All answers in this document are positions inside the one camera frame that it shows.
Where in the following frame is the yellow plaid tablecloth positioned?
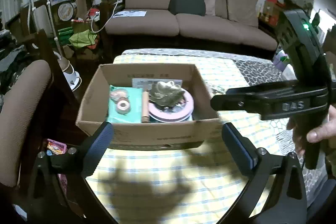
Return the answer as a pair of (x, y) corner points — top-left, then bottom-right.
(85, 55), (277, 224)

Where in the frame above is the purple container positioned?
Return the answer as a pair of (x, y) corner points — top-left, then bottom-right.
(273, 49), (290, 71)

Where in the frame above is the brown cardboard box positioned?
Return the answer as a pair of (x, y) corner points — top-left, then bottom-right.
(76, 63), (223, 150)

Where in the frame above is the person's right hand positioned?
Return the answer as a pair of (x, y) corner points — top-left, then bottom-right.
(286, 105), (336, 155)

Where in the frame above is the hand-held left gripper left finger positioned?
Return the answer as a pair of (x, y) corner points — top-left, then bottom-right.
(26, 121), (117, 224)

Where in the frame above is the white paper sheet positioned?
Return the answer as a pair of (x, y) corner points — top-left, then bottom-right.
(113, 10), (148, 19)

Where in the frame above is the round pink and blue tin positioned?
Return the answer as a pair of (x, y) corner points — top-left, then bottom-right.
(148, 90), (195, 124)

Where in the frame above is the green bag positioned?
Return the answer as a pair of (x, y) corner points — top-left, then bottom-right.
(58, 27), (99, 50)

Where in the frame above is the leaf-shaped metal dish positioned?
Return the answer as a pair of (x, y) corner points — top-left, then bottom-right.
(149, 80), (186, 109)

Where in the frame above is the dark lumbar cushion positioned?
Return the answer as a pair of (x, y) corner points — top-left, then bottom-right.
(169, 0), (206, 17)

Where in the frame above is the wooden cylinder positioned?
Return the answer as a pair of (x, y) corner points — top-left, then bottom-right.
(141, 91), (150, 124)

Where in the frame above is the clear tape roll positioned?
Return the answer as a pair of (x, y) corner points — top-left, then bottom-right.
(117, 98), (131, 115)

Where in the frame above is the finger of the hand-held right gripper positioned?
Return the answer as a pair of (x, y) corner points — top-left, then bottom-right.
(210, 94), (261, 112)
(225, 80), (327, 96)

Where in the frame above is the beige sofa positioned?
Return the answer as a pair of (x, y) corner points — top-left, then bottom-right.
(105, 0), (279, 52)

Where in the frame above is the pink toy box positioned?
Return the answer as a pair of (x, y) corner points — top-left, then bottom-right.
(47, 139), (68, 155)

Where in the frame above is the round white clock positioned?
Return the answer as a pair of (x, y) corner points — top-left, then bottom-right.
(58, 1), (77, 21)

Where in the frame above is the green tissue packet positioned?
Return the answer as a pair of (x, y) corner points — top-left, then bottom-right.
(108, 84), (144, 124)

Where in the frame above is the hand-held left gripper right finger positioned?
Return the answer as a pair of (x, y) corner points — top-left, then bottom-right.
(221, 122), (308, 224)

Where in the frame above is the white floor lamp stand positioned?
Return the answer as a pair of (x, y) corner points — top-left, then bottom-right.
(30, 0), (82, 91)

